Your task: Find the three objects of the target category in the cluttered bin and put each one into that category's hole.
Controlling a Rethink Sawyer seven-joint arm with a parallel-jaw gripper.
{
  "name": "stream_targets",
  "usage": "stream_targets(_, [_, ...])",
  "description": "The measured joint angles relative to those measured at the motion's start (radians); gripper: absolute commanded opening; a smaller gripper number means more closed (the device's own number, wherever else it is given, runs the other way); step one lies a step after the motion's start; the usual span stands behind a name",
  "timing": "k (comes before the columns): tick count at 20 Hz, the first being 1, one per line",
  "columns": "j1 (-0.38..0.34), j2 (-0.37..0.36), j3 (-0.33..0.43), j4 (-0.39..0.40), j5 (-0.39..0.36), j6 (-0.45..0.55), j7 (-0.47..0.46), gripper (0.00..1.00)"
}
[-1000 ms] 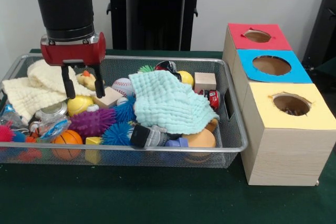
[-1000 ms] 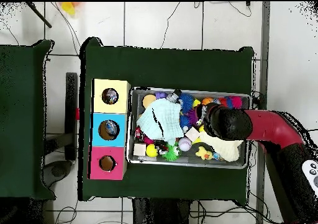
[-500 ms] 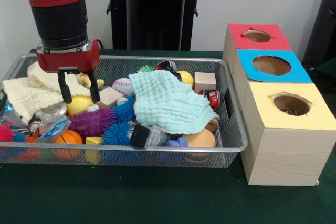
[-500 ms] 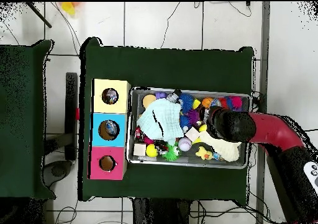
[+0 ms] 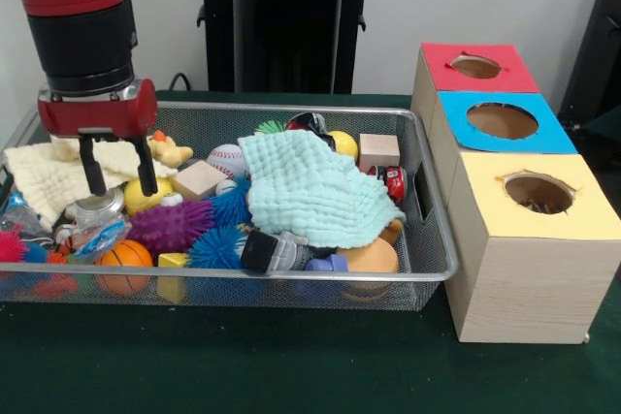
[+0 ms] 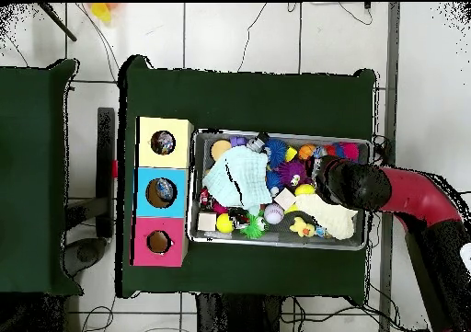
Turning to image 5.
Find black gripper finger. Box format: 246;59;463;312
79;134;108;198
132;133;159;198

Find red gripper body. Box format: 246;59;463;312
38;79;159;140

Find clear blue plastic packet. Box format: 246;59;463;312
66;216;133;266

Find mint green cloth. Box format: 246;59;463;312
239;130;408;249

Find multicolour cartoon print cloth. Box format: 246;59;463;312
514;196;564;215

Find shallow clear mesh bin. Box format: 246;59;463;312
0;97;460;313

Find wooden box with three holes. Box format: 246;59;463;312
411;43;621;345

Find yellow rubber duck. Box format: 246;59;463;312
147;130;194;170

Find yellow ball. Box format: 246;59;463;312
328;131;360;163
123;177;177;217

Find cream yellow cloth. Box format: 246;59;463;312
3;136;179;226

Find white toy baseball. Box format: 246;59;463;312
207;144;249;180

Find orange toy basketball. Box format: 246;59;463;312
95;239;156;297

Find pink spiky ball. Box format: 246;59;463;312
0;228;32;265

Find small wooden cube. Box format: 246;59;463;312
359;134;402;171

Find peach orange ball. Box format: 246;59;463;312
338;238;401;279

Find black chair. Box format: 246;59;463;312
561;0;621;134

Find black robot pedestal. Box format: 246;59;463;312
187;0;391;95

